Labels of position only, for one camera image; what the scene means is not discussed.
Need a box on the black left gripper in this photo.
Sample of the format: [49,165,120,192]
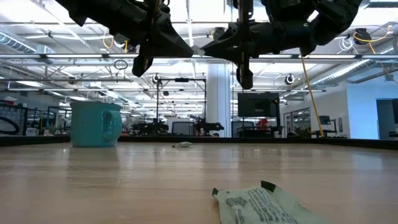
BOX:
[110,0,194,78]

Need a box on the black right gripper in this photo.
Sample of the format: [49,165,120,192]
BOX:
[201,0,317,90]

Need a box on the light blue cloth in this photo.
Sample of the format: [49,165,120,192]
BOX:
[191,45,206,57]

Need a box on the white building column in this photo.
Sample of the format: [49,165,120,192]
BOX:
[206,63,233,138]

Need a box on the black monitor screen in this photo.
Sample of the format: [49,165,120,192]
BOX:
[238,92,280,118]

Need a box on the teal ceramic mug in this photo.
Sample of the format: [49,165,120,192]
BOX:
[69,101,123,148]

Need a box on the pale green sweetener packet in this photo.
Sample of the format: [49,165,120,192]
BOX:
[211,180,335,224]

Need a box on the distant black rig frame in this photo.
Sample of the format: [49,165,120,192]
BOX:
[156,78,208,131]

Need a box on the yellow hanging cable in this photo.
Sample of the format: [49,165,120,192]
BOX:
[299,48,325,137]

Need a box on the black aluminium rig frame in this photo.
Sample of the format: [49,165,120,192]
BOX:
[0,135,398,151]

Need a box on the thick black hose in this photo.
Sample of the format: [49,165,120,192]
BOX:
[0,115,21,135]

